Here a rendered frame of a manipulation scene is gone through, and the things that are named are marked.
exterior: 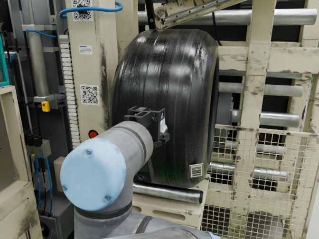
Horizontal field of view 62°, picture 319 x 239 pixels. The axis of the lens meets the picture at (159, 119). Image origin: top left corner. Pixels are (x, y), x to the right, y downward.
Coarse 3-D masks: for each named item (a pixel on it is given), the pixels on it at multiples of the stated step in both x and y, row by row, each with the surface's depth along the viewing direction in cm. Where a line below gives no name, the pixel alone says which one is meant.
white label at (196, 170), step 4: (196, 164) 75; (200, 164) 75; (192, 168) 76; (196, 168) 76; (200, 168) 76; (192, 172) 77; (196, 172) 77; (200, 172) 78; (192, 176) 79; (196, 176) 79
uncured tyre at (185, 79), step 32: (160, 32) 84; (192, 32) 81; (128, 64) 76; (160, 64) 73; (192, 64) 72; (128, 96) 73; (160, 96) 71; (192, 96) 70; (192, 128) 71; (160, 160) 76; (192, 160) 75
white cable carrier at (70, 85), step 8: (64, 48) 95; (64, 56) 96; (64, 64) 97; (64, 72) 98; (72, 72) 97; (72, 80) 98; (72, 88) 99; (72, 96) 101; (72, 104) 102; (72, 112) 103; (72, 120) 104; (72, 128) 105; (72, 136) 106
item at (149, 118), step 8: (128, 112) 57; (136, 112) 57; (144, 112) 55; (152, 112) 55; (160, 112) 56; (128, 120) 51; (136, 120) 51; (144, 120) 52; (152, 120) 56; (160, 120) 57; (152, 128) 56; (152, 136) 56; (160, 136) 58; (160, 144) 58
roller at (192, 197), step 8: (136, 184) 95; (144, 184) 95; (152, 184) 95; (160, 184) 95; (136, 192) 96; (144, 192) 94; (152, 192) 94; (160, 192) 93; (168, 192) 92; (176, 192) 91; (184, 192) 91; (192, 192) 91; (200, 192) 90; (184, 200) 91; (192, 200) 90; (200, 200) 89
